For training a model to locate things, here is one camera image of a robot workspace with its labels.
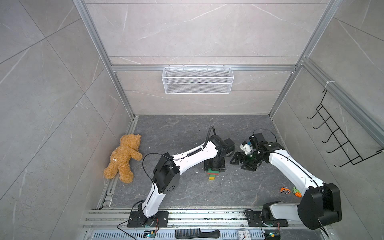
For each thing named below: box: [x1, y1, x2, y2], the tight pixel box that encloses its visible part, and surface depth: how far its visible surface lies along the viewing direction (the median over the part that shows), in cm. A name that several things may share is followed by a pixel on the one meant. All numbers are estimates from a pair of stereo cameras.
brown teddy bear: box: [103, 134, 143, 184], surface depth 89 cm
